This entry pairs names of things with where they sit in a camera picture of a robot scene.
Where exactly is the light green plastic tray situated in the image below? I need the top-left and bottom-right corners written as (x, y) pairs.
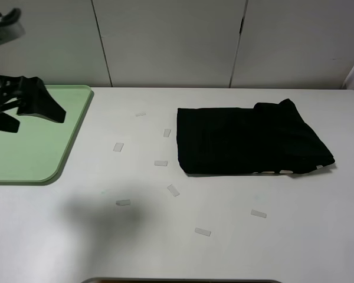
top-left (0, 85), bottom-right (94, 185)

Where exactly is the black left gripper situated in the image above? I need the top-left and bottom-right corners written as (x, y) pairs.
top-left (0, 75), bottom-right (66, 133)

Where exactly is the black short sleeve t-shirt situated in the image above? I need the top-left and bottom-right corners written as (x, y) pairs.
top-left (176, 99), bottom-right (335, 175)

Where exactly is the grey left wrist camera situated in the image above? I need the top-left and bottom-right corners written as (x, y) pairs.
top-left (0, 8), bottom-right (25, 45)

